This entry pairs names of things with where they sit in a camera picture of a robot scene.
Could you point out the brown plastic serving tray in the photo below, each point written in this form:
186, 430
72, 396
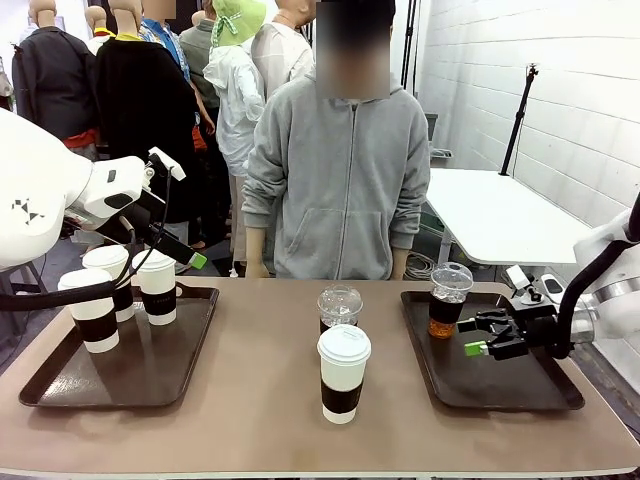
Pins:
500, 385
150, 370

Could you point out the grey plastic bin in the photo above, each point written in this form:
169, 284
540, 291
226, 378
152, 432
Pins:
432, 130

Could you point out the mannequin with green hat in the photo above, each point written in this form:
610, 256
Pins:
235, 100

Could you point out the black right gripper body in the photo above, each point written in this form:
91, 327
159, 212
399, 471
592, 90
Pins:
525, 332

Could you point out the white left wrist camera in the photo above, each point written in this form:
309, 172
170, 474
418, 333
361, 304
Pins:
167, 162

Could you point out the mannequin in dark grey jacket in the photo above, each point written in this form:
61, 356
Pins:
50, 85

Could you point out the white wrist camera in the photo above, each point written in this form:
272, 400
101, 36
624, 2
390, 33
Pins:
167, 162
517, 276

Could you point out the large white table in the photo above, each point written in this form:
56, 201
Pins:
500, 215

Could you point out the mannequin in grey-green jacket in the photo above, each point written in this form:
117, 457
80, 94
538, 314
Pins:
197, 55

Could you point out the clear plastic iced coffee cup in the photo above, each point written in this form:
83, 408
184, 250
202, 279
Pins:
445, 310
340, 305

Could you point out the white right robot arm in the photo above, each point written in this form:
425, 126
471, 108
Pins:
610, 250

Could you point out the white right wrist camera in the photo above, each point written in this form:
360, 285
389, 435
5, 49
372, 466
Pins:
517, 276

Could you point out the mannequin with yellow collar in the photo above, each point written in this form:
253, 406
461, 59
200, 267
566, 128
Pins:
98, 27

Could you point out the black light stand pole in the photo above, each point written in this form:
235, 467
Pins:
407, 60

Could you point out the grey tray with clutter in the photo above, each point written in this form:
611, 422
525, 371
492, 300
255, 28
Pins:
442, 153

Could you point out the black green-tipped right gripper finger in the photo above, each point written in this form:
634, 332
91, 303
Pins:
477, 348
487, 322

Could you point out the person's left hand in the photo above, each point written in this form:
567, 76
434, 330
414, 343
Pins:
399, 265

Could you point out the person's right hand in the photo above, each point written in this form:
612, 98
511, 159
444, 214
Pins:
256, 255

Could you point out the black tripod stand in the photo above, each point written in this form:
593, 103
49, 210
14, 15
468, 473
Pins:
515, 125

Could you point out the mannequin in black coat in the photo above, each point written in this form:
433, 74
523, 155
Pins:
145, 110

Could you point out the white lidded paper coffee cup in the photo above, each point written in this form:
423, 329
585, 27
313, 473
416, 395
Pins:
343, 372
157, 290
92, 312
106, 262

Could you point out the person in grey hoodie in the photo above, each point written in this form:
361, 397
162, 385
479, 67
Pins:
350, 190

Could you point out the person in blue patterned shirt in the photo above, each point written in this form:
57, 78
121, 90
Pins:
165, 37

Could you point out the mannequin in white shirt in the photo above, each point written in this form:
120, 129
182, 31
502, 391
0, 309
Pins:
282, 55

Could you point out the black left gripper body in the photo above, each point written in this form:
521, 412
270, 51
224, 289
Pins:
142, 222

